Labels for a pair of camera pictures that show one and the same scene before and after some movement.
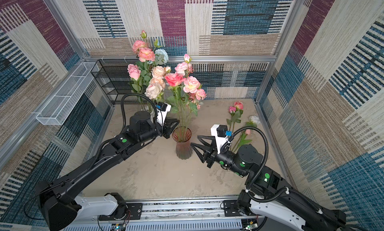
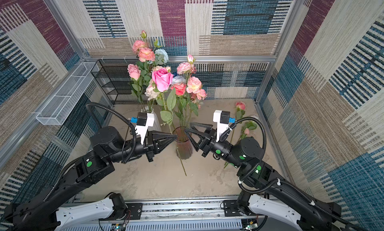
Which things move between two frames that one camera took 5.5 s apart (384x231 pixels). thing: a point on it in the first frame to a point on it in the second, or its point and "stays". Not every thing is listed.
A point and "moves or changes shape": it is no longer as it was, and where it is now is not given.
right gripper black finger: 213,142 to 208,126
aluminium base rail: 179,215 stays
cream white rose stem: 152,91 stays
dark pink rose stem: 175,80 moves or changes shape
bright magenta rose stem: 232,110 to 162,79
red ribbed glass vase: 182,135 stays
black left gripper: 166,128 to 154,142
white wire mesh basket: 56,111 stays
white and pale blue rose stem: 161,56 stays
